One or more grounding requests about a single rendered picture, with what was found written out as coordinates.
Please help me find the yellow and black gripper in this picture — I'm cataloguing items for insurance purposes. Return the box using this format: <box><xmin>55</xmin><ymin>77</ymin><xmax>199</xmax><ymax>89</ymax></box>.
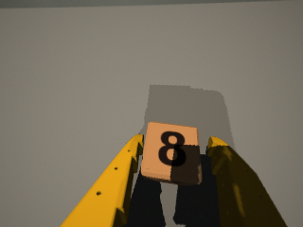
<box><xmin>60</xmin><ymin>134</ymin><xmax>288</xmax><ymax>227</ymax></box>

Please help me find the brown number cube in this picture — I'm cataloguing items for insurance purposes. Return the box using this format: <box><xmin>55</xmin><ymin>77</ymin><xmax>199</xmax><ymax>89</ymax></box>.
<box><xmin>140</xmin><ymin>121</ymin><xmax>203</xmax><ymax>185</ymax></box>

